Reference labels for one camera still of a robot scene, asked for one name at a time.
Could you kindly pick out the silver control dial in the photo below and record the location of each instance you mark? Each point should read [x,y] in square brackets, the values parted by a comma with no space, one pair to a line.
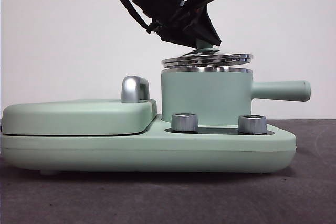
[252,124]
[185,122]

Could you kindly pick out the glass lid with mint knob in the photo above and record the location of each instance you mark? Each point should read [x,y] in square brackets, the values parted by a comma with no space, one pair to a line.
[207,60]

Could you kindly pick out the mint green breakfast machine base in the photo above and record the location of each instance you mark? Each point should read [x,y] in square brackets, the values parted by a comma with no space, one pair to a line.
[78,153]

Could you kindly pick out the mint green hinged grill cover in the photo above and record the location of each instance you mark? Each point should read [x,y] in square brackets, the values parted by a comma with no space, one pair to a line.
[73,117]

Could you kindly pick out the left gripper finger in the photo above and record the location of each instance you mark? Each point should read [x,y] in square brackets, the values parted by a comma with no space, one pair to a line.
[208,24]
[181,36]

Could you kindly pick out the black control panel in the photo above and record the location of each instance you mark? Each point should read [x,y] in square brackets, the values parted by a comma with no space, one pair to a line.
[218,130]

